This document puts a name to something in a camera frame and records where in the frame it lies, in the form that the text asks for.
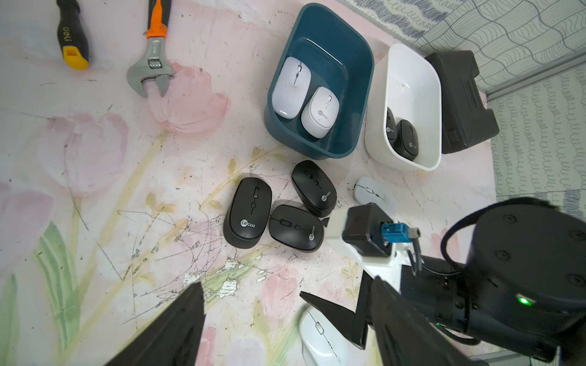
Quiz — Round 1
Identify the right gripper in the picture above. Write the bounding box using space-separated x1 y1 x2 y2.
300 265 470 350

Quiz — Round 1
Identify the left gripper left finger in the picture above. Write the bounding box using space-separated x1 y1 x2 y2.
108 282 205 365

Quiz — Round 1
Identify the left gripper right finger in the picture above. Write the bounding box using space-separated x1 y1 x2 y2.
371 277 486 366

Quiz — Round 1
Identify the white mouse bottom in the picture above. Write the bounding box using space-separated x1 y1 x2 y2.
298 306 349 366

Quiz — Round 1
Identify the white mouse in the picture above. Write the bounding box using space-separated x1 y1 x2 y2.
298 306 349 366
353 176 398 217
301 86 340 139
272 56 311 120

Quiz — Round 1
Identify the black mouse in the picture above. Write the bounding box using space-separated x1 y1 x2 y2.
291 160 337 217
385 108 398 146
393 119 419 161
269 204 324 253
224 177 273 249

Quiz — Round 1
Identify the black mouse top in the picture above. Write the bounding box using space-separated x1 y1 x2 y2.
291 160 337 217

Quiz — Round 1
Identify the black mouse bottom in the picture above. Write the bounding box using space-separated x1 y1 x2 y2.
385 108 398 146

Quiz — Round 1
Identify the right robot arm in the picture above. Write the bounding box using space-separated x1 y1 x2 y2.
301 197 585 365

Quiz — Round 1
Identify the white storage box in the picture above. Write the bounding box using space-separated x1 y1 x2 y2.
365 44 442 172

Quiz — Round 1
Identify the teal storage box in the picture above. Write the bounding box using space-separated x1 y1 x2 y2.
263 3 375 160

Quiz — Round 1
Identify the black plastic tool case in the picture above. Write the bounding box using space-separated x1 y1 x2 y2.
425 50 500 154

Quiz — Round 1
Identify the orange adjustable wrench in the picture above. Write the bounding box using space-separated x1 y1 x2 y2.
127 0 174 98

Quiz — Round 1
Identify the black yellow screwdriver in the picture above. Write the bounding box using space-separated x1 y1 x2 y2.
56 0 89 70

